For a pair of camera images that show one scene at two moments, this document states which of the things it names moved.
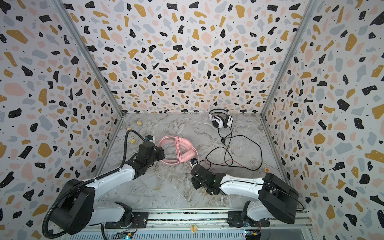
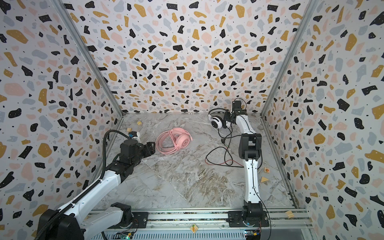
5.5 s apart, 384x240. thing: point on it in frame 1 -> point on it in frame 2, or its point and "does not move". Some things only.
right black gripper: (196, 173) -> (227, 118)
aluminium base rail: (195, 224) does not move
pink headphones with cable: (186, 150) -> (181, 138)
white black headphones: (220, 118) does not move
